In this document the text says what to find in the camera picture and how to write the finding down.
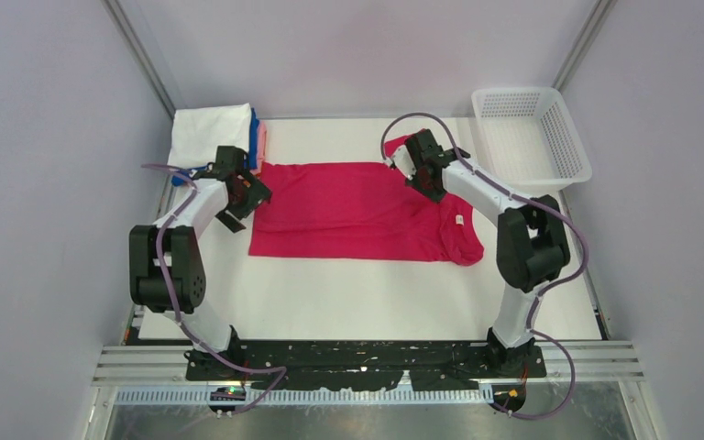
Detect white folded t-shirt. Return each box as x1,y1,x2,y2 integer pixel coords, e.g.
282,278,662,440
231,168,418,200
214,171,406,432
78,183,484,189
170,103,254,170

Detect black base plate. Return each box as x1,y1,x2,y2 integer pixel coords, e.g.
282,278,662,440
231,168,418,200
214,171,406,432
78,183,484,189
183,339,546,391

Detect pink folded t-shirt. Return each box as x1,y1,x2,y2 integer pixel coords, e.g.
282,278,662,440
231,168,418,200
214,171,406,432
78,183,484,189
248,120,268,176

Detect aluminium frame rail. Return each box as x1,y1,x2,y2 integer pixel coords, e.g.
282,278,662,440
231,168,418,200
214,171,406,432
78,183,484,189
92,341,644,406

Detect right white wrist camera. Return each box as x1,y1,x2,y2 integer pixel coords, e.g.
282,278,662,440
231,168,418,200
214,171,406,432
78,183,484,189
389,145,416,181

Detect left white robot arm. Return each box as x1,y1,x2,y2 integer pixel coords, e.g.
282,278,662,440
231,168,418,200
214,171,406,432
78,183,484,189
128,146,272,380

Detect blue folded t-shirt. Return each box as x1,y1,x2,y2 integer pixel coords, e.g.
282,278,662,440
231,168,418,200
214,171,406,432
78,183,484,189
171,109,261,188

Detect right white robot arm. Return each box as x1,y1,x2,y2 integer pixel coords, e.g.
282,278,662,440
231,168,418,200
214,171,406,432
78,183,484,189
380,129,571,377

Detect magenta t-shirt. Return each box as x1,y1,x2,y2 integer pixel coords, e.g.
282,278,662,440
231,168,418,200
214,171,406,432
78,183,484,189
248,162,485,266

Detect white plastic basket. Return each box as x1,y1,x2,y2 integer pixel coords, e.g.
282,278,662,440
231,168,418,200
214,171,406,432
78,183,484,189
471,87,592,195

